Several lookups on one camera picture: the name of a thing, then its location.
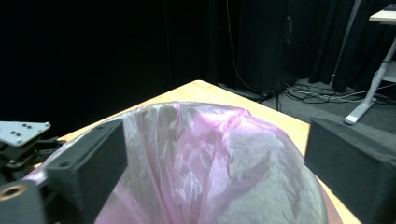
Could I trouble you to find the black cabinet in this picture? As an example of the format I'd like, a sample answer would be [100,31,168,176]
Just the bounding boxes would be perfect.
[236,0,297,93]

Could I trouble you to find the orange hanging cable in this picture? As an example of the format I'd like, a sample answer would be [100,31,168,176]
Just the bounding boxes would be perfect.
[225,0,273,94]

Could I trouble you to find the pink plastic bag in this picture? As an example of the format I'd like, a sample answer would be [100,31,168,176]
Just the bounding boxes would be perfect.
[22,101,344,224]

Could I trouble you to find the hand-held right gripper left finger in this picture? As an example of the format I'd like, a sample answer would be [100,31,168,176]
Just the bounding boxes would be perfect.
[43,119,129,224]

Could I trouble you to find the grey stand pole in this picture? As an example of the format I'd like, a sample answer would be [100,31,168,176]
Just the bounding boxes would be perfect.
[329,0,363,86]

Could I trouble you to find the black curtain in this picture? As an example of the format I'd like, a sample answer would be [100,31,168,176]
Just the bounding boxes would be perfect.
[0,0,238,138]

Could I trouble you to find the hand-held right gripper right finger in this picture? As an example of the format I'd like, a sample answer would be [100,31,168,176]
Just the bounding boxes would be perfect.
[304,117,396,224]

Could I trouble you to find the white desk frame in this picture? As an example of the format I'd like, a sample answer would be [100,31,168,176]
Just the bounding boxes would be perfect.
[344,3,396,126]

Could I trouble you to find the bundle of floor cables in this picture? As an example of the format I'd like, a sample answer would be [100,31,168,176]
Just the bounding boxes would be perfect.
[284,81,396,105]

